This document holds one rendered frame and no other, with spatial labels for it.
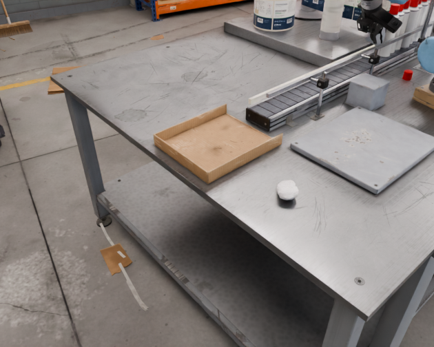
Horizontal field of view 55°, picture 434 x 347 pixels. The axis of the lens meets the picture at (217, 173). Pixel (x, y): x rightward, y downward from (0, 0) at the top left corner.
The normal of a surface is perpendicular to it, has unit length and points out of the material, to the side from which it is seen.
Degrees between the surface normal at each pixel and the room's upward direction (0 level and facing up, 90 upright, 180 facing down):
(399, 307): 90
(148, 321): 0
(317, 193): 0
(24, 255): 0
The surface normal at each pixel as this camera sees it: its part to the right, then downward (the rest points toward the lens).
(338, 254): 0.00, -0.79
